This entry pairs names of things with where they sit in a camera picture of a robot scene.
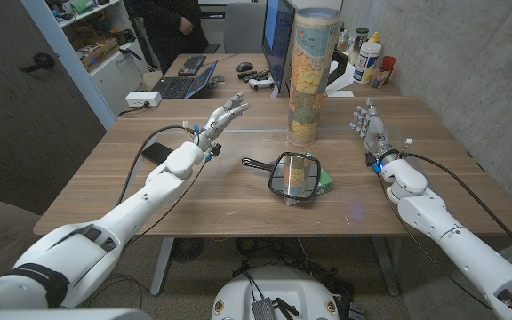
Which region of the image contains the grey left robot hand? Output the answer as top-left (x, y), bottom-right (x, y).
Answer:
top-left (192, 92), bottom-right (252, 153)

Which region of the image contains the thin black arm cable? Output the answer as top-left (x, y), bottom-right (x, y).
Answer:
top-left (124, 157), bottom-right (211, 250)
top-left (375, 172), bottom-right (492, 310)

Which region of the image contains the open black laptop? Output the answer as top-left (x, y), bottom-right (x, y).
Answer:
top-left (151, 60), bottom-right (219, 100)

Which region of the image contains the white power strip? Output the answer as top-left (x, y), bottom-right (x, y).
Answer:
top-left (124, 91), bottom-right (163, 108)

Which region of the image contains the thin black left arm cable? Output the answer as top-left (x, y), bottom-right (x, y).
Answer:
top-left (124, 157), bottom-right (211, 250)

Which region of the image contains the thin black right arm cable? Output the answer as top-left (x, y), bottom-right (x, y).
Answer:
top-left (375, 172), bottom-right (492, 310)

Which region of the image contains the red cup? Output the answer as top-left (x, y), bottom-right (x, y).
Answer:
top-left (380, 55), bottom-right (397, 79)

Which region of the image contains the round black fan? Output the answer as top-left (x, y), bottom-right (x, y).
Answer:
top-left (170, 237), bottom-right (205, 264)

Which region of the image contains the black keyboard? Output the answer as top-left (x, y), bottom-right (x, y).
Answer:
top-left (177, 54), bottom-right (207, 77)

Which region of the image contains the black remote control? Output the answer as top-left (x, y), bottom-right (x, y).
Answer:
top-left (236, 69), bottom-right (271, 84)

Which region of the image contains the white shelf cabinet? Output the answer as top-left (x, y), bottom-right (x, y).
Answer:
top-left (44, 0), bottom-right (150, 117)

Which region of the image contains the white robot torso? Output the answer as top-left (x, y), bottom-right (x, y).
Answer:
top-left (210, 265), bottom-right (341, 320)

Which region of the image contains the black cable bundle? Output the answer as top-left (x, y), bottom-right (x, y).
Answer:
top-left (233, 237), bottom-right (355, 312)

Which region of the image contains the grey office chair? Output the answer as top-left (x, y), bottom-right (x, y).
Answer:
top-left (209, 2), bottom-right (267, 55)

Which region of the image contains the jar with dark lid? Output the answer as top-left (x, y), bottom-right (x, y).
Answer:
top-left (348, 28), bottom-right (370, 66)

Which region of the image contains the black hand mirror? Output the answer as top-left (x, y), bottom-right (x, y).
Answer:
top-left (241, 150), bottom-right (323, 201)

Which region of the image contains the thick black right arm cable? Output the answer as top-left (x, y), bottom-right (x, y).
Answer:
top-left (400, 150), bottom-right (512, 264)

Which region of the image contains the black monitor stand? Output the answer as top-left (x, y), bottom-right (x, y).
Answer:
top-left (326, 49), bottom-right (349, 88)

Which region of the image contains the black door handle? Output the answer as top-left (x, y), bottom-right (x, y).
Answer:
top-left (18, 51), bottom-right (56, 74)

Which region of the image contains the black computer monitor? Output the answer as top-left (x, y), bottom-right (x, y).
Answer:
top-left (260, 0), bottom-right (297, 94)

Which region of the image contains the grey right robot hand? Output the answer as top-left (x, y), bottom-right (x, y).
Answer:
top-left (349, 97), bottom-right (399, 165)

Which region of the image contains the green cardboard box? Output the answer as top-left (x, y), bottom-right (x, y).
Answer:
top-left (282, 151), bottom-right (334, 206)

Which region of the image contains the white game controller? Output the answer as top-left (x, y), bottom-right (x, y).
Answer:
top-left (247, 76), bottom-right (276, 92)

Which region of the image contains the grey finned module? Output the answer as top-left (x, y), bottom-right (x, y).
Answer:
top-left (251, 298), bottom-right (277, 320)

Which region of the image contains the brown cardboard box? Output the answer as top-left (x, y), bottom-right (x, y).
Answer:
top-left (80, 37), bottom-right (120, 73)

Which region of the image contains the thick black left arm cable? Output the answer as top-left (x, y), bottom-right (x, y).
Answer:
top-left (116, 124), bottom-right (195, 208)

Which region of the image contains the brown wooden door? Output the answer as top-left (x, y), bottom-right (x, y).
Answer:
top-left (0, 0), bottom-right (107, 214)

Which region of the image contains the rolled map tube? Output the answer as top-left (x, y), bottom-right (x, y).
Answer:
top-left (285, 7), bottom-right (342, 148)

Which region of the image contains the black smartphone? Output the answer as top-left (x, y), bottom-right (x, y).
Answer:
top-left (140, 141), bottom-right (175, 166)

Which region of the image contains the clear glass cup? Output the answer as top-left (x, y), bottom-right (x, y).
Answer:
top-left (370, 65), bottom-right (393, 89)

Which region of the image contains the white bottle blue label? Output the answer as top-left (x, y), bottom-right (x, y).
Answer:
top-left (352, 41), bottom-right (382, 85)

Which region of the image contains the grey metal table leg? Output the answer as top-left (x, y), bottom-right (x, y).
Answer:
top-left (371, 236), bottom-right (400, 298)
top-left (148, 237), bottom-right (175, 297)

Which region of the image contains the person in dark clothes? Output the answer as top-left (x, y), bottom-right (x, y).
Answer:
top-left (124, 0), bottom-right (211, 75)

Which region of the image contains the white paper sheet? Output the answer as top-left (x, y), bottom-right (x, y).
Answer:
top-left (325, 60), bottom-right (356, 98)

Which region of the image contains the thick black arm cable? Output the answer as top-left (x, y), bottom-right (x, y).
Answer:
top-left (400, 150), bottom-right (512, 264)
top-left (116, 124), bottom-right (195, 208)

